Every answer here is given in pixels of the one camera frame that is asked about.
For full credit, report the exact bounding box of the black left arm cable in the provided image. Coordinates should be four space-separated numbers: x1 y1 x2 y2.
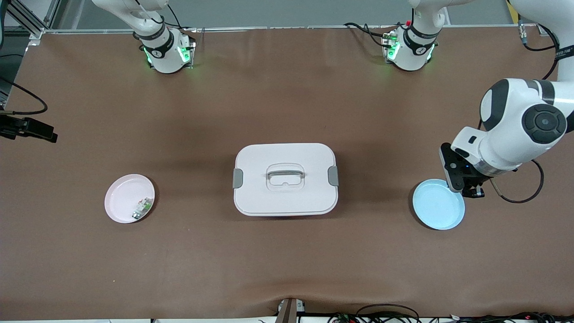
490 18 561 204

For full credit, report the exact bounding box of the white lidded storage box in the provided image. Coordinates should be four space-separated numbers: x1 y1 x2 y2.
232 143 339 217

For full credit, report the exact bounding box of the brown table mat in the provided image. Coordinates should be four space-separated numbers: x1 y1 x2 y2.
0 25 574 320

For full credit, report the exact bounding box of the brown table edge clamp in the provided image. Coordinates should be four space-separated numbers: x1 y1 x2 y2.
276 298 306 323

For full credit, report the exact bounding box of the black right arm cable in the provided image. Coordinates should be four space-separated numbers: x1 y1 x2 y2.
0 77 48 115

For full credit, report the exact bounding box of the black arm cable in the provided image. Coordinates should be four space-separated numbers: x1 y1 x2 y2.
0 77 48 115
490 18 561 204

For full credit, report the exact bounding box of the black looped cable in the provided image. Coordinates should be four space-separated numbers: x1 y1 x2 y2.
357 304 421 323

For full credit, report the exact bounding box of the pink round plate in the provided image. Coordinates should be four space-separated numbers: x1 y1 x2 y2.
104 174 156 224

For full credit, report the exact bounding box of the aluminium frame post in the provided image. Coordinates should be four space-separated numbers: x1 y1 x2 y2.
4 0 62 45

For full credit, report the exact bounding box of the black base cable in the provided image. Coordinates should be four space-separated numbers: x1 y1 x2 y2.
168 4 198 48
343 22 391 48

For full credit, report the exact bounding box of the green and white switch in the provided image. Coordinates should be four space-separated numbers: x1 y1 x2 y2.
131 198 152 221

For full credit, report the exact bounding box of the light blue round plate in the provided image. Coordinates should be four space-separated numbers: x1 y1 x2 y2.
412 179 465 231

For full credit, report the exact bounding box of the black cable bundle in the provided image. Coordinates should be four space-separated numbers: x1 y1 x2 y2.
327 312 574 323

